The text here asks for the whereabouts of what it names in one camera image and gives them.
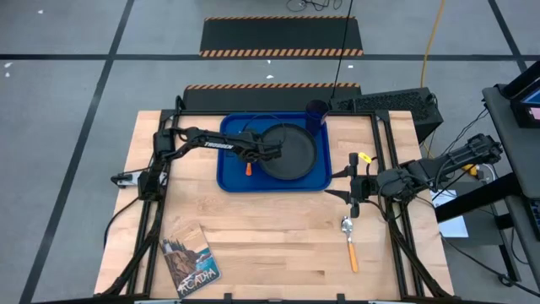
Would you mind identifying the gray side table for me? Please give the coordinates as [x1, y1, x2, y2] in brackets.
[482, 83, 540, 280]

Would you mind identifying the black striped floor cable ramp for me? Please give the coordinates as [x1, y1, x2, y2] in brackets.
[181, 82, 363, 112]
[198, 15, 365, 58]

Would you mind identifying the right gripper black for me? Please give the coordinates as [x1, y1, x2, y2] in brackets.
[323, 152, 381, 219]

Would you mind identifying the spoon with orange handle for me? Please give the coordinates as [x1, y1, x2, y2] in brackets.
[340, 215, 359, 274]

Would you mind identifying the blue plastic tray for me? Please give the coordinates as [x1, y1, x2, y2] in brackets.
[216, 111, 333, 193]

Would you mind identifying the black round plate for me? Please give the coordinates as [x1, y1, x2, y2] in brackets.
[256, 122, 319, 182]

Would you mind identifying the purple faceted plastic cup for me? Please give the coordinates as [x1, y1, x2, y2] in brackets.
[305, 99, 331, 137]

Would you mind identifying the white paper sheet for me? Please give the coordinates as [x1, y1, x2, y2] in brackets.
[429, 188, 470, 239]

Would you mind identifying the black hanging cable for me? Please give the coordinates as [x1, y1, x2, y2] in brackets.
[332, 0, 354, 99]

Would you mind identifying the Acadia illustrated postcard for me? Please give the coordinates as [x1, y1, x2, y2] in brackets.
[159, 222, 223, 300]

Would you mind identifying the black metal beam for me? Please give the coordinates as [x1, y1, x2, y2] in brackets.
[434, 171, 522, 224]

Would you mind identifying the black laptop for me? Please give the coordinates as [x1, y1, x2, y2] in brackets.
[501, 60, 540, 129]

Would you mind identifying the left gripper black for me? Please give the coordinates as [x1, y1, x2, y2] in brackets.
[235, 131, 284, 165]

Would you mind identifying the yellow hanging cable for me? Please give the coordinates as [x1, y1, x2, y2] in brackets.
[420, 0, 447, 89]

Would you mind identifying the black computer tower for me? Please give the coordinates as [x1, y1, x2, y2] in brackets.
[330, 87, 445, 144]

